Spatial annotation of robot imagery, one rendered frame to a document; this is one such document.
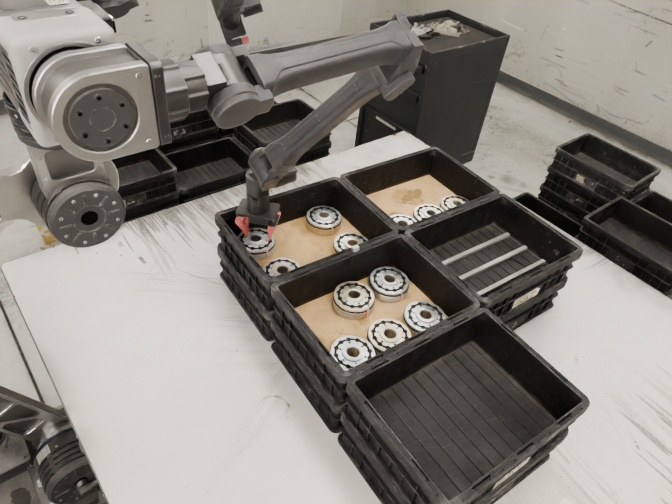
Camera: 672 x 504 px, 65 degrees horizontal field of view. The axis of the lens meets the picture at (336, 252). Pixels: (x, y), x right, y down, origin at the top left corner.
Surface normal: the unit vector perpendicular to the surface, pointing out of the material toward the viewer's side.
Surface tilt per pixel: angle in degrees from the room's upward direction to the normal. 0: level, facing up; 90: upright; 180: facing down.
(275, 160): 66
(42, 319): 0
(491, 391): 0
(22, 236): 0
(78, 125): 90
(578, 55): 90
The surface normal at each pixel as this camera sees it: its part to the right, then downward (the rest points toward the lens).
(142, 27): 0.62, 0.56
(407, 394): 0.09, -0.75
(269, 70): 0.34, -0.32
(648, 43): -0.78, 0.36
